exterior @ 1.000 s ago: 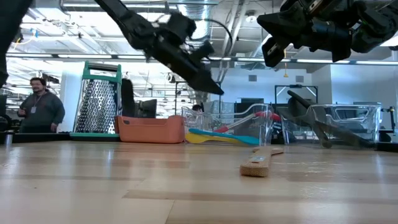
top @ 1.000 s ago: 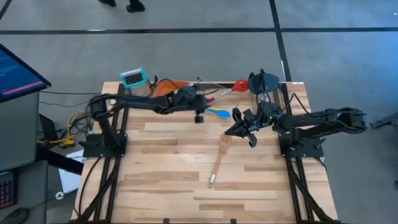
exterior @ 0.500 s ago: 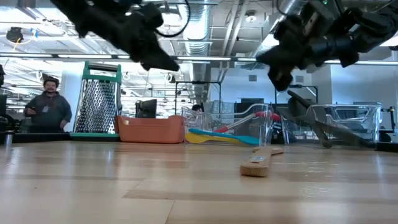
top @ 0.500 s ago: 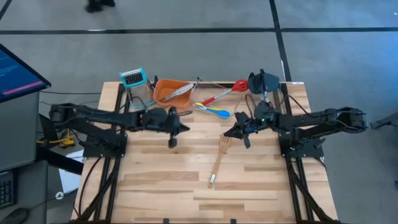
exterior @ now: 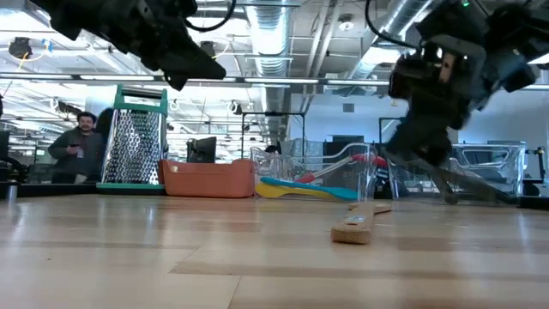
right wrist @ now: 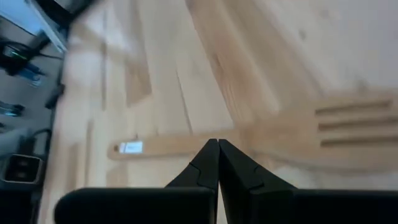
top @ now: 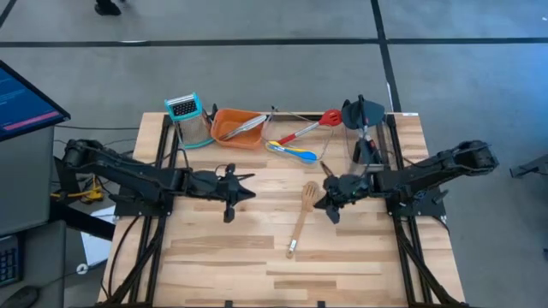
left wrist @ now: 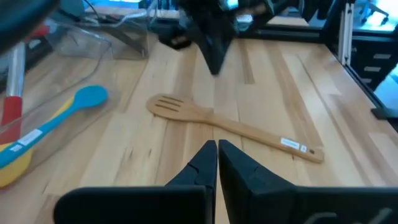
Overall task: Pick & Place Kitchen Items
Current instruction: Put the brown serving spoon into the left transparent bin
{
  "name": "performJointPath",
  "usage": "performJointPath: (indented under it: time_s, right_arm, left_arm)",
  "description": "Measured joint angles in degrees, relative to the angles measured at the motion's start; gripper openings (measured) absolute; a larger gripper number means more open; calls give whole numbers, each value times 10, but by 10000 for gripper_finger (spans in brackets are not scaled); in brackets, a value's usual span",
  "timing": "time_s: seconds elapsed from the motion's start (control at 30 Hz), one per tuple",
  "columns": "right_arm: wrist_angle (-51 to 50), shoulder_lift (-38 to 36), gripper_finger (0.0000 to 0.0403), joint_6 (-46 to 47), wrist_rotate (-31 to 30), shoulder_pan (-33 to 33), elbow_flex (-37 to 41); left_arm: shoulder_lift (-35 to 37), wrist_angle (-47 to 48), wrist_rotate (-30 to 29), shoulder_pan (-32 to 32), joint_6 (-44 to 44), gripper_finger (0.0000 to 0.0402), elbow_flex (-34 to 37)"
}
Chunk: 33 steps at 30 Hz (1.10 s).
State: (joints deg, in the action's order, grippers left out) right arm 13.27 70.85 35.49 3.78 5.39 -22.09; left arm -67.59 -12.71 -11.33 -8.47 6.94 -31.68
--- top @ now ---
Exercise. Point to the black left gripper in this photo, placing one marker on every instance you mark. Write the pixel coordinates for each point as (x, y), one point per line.
(205, 186)

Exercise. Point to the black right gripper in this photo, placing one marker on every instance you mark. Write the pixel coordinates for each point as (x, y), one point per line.
(351, 190)

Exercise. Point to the wooden slotted spoon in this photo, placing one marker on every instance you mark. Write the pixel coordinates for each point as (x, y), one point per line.
(310, 194)

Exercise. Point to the blue silicone spoon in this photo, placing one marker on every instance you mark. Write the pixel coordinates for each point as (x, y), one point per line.
(306, 156)

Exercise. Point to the yellow silicone spoon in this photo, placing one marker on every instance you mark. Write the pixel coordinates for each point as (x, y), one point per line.
(274, 146)

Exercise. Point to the metal kitchen tongs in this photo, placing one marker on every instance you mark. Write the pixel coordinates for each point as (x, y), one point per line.
(244, 127)

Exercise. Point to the narrow black spatula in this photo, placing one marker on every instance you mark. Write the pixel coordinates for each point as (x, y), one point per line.
(361, 111)

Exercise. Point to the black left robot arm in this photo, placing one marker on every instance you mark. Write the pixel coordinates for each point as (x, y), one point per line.
(137, 177)

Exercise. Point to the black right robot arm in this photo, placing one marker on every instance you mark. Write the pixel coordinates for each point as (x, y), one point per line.
(436, 167)

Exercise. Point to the orange plastic bin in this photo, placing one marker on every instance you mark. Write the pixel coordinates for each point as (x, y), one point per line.
(233, 141)

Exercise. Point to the clear plastic bin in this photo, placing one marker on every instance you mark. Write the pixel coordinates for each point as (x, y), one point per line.
(299, 128)
(387, 141)

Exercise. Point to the teal metal box grater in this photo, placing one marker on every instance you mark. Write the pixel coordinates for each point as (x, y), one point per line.
(190, 124)

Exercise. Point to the white paper sheet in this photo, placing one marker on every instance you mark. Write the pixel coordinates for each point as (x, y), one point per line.
(96, 248)

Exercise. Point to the black desk leg bar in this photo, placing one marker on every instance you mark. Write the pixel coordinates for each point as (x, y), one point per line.
(81, 220)

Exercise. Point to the grey desk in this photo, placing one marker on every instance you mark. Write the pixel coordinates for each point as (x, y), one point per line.
(25, 184)

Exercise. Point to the person's shoe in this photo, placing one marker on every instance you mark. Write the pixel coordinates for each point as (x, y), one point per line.
(107, 7)

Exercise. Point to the computer monitor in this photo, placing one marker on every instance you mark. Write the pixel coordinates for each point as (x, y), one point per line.
(21, 107)

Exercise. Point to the black keyboard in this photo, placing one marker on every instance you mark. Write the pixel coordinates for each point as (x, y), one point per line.
(8, 261)

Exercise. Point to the black computer mouse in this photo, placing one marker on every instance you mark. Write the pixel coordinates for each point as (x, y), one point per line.
(19, 297)

